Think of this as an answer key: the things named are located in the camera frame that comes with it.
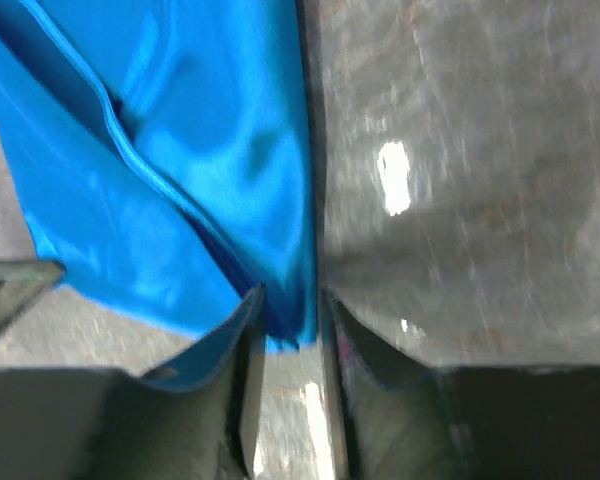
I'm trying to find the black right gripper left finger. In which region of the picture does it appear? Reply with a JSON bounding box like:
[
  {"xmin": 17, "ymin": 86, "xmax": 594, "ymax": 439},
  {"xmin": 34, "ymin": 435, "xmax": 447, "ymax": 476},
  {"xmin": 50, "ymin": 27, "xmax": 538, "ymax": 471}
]
[{"xmin": 0, "ymin": 287, "xmax": 266, "ymax": 479}]

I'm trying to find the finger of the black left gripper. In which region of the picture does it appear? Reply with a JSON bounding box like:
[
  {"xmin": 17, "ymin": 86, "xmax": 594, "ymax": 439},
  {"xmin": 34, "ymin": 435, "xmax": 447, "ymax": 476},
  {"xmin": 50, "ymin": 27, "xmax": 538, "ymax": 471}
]
[{"xmin": 0, "ymin": 259, "xmax": 65, "ymax": 335}]

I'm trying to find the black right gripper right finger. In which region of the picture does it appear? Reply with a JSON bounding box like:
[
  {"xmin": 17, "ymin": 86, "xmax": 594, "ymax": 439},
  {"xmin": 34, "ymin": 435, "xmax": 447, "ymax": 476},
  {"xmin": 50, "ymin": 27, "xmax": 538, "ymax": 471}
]
[{"xmin": 319, "ymin": 292, "xmax": 600, "ymax": 479}]

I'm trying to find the blue satin napkin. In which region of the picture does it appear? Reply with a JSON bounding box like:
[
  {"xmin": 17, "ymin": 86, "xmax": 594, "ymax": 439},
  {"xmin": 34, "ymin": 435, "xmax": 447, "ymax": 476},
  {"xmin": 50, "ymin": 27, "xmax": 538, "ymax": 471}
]
[{"xmin": 0, "ymin": 1, "xmax": 316, "ymax": 351}]

